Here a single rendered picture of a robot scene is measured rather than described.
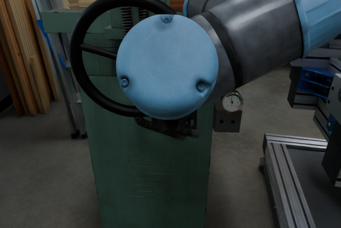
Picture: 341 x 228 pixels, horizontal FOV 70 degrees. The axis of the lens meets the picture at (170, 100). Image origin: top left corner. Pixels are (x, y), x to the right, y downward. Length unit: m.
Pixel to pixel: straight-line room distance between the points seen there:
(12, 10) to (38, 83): 0.54
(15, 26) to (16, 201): 1.22
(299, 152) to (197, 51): 1.28
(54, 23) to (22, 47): 1.36
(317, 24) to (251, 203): 1.20
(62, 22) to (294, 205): 1.01
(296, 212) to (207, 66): 0.94
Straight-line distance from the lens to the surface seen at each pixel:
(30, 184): 1.58
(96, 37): 0.77
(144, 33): 0.18
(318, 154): 1.45
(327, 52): 1.09
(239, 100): 0.74
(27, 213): 1.44
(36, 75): 2.18
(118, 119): 0.85
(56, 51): 1.64
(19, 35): 2.15
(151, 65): 0.17
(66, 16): 0.80
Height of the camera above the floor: 0.96
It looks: 25 degrees down
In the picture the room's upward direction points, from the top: straight up
